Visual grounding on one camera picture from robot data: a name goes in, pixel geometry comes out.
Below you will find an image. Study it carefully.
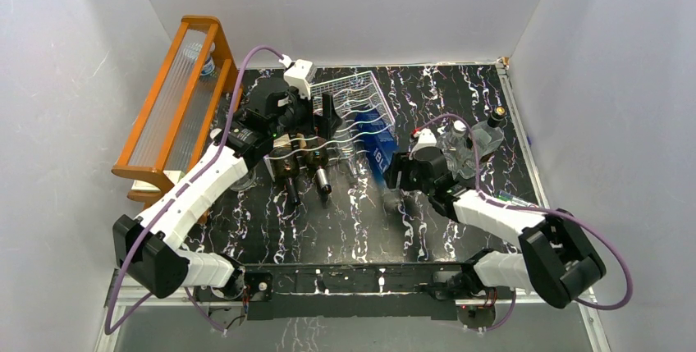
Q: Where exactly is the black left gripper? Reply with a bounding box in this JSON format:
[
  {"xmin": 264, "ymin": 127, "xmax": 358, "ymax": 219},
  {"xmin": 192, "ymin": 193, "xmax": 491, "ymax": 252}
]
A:
[{"xmin": 269, "ymin": 85, "xmax": 341, "ymax": 140}]

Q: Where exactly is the dark wine bottle brown label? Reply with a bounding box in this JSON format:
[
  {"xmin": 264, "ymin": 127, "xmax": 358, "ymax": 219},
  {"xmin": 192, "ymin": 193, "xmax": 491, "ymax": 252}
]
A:
[{"xmin": 304, "ymin": 138, "xmax": 332, "ymax": 200}]

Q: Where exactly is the square clear bottle black cap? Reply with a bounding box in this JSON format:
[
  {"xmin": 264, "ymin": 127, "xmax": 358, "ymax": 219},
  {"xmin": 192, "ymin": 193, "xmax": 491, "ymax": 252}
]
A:
[{"xmin": 473, "ymin": 106, "xmax": 507, "ymax": 162}]

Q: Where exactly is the round clear bottle white cap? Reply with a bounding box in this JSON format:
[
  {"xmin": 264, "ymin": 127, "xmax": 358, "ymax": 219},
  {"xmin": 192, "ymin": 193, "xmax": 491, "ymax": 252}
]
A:
[{"xmin": 437, "ymin": 120, "xmax": 475, "ymax": 179}]

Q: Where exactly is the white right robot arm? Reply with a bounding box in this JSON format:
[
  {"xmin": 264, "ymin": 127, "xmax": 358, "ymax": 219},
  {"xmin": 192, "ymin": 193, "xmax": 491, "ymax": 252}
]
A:
[{"xmin": 384, "ymin": 146, "xmax": 607, "ymax": 309}]

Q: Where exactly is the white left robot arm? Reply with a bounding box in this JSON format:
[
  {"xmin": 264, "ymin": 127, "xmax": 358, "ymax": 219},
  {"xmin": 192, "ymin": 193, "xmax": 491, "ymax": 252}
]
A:
[{"xmin": 112, "ymin": 78, "xmax": 342, "ymax": 299}]

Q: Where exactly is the clear bottle silver cap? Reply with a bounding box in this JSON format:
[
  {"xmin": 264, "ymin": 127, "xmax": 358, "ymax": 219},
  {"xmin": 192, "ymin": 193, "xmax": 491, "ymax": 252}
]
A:
[{"xmin": 209, "ymin": 128, "xmax": 256, "ymax": 192}]

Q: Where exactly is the plastic water bottle on shelf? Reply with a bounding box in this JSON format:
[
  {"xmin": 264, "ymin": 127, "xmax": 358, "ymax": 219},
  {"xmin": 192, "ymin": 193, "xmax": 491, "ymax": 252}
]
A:
[{"xmin": 183, "ymin": 43, "xmax": 216, "ymax": 79}]

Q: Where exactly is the pack of coloured markers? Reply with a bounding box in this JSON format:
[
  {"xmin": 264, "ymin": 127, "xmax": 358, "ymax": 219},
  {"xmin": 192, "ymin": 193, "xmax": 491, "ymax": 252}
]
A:
[{"xmin": 496, "ymin": 190, "xmax": 537, "ymax": 208}]

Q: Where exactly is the orange wooden shelf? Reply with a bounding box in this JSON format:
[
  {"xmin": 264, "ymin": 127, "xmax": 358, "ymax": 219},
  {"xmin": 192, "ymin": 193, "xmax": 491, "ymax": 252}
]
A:
[{"xmin": 112, "ymin": 16, "xmax": 240, "ymax": 208}]

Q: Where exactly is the white wire wine rack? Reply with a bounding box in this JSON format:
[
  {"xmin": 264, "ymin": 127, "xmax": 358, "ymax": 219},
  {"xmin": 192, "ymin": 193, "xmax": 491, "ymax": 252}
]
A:
[{"xmin": 263, "ymin": 71, "xmax": 397, "ymax": 166}]

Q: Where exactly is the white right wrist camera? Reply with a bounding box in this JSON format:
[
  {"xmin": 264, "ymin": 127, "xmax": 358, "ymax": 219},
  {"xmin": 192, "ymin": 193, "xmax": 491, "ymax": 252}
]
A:
[{"xmin": 410, "ymin": 128, "xmax": 437, "ymax": 158}]

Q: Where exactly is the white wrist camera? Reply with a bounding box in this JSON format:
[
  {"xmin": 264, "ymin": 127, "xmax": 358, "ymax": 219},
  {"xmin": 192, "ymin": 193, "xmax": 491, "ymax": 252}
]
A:
[
  {"xmin": 410, "ymin": 128, "xmax": 437, "ymax": 158},
  {"xmin": 279, "ymin": 54, "xmax": 317, "ymax": 100}
]

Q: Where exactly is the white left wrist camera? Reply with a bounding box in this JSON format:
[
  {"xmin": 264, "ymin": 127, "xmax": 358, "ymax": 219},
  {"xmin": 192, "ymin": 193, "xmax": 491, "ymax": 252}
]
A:
[{"xmin": 279, "ymin": 54, "xmax": 317, "ymax": 100}]

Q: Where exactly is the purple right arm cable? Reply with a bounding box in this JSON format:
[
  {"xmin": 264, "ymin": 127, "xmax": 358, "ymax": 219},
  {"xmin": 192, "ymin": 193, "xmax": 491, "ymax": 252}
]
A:
[{"xmin": 413, "ymin": 112, "xmax": 634, "ymax": 312}]

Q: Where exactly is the aluminium frame rail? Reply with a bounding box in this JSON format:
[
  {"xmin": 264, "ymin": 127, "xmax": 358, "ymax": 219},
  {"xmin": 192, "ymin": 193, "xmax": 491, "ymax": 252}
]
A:
[{"xmin": 96, "ymin": 263, "xmax": 610, "ymax": 351}]

